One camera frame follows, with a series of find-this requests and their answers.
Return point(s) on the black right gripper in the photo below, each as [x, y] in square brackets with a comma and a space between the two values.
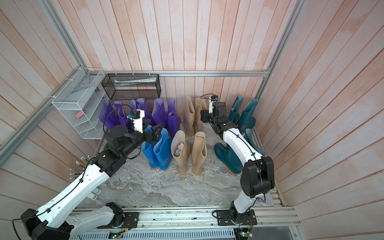
[205, 115]

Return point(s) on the beige rain boot large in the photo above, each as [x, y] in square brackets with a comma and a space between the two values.
[188, 116]

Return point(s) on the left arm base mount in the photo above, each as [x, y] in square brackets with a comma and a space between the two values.
[129, 220]

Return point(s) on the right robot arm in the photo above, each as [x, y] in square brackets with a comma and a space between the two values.
[258, 171]

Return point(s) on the aluminium frame rails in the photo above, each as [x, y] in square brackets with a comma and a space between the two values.
[192, 45]

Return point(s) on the beige rain boot small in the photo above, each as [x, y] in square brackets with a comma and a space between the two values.
[181, 150]

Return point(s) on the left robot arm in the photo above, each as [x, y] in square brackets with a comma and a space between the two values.
[52, 221]

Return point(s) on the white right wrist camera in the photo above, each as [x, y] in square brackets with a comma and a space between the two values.
[212, 99]

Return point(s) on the black mesh wall basket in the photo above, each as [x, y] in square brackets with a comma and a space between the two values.
[130, 93]

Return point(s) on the pink eraser block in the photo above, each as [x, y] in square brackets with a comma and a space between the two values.
[79, 114]

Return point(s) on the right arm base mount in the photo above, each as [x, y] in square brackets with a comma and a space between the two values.
[232, 218]

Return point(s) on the paper sheet in basket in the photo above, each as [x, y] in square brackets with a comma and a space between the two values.
[146, 82]

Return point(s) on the purple rain boot back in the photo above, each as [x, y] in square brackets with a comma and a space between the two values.
[173, 123]

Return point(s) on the blue rain boot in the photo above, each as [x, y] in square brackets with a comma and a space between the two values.
[162, 150]
[148, 151]

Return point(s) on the white wire wall shelf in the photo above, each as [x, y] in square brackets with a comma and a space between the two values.
[82, 91]

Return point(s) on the blue rain boot front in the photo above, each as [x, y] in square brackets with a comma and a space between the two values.
[162, 150]

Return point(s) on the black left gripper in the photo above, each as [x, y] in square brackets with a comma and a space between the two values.
[149, 138]

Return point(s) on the teal rain boot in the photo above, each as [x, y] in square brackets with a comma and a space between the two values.
[229, 158]
[248, 135]
[247, 121]
[234, 115]

